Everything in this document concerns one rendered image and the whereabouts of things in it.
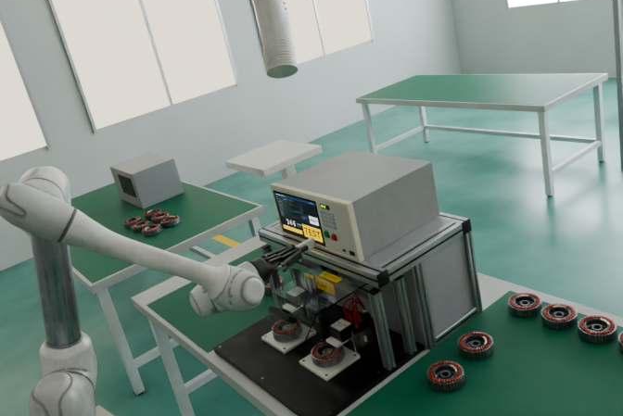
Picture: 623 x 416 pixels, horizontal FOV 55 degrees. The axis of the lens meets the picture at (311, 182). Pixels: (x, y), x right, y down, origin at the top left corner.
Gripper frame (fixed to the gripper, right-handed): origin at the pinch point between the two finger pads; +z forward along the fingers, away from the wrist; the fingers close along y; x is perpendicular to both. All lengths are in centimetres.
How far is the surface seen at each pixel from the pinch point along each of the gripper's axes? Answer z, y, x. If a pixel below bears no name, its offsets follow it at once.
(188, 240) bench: 19, -154, -44
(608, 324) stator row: 61, 66, -40
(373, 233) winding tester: 17.2, 14.2, 0.2
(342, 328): 3.0, 5.8, -31.1
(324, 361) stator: -7.9, 7.2, -37.3
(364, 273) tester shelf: 6.6, 19.6, -7.7
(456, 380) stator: 13, 45, -40
